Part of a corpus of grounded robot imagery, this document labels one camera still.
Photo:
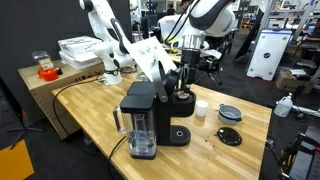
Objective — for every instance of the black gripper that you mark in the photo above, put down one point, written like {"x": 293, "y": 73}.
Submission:
{"x": 189, "y": 64}

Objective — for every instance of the orange-lidded coffee pod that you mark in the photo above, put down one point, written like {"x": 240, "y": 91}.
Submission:
{"x": 182, "y": 95}

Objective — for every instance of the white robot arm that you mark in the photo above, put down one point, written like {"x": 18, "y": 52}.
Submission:
{"x": 204, "y": 18}

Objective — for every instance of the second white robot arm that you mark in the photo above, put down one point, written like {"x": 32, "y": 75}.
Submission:
{"x": 112, "y": 50}

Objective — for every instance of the black coffeemaker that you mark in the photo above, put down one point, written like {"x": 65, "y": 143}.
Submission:
{"x": 145, "y": 113}

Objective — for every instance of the white ceramic mug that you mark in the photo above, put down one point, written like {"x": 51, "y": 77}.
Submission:
{"x": 201, "y": 108}

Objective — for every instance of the black round pot lid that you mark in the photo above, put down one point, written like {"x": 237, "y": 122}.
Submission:
{"x": 229, "y": 136}

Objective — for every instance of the white spray bottle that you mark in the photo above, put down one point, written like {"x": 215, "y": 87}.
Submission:
{"x": 284, "y": 106}

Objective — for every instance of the stacked white boxes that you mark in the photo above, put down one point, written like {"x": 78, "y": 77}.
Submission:
{"x": 78, "y": 52}

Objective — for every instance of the orange object on box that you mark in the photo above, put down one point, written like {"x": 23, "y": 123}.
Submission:
{"x": 50, "y": 74}

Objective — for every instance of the grey pot with black handles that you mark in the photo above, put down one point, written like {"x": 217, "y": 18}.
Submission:
{"x": 229, "y": 114}

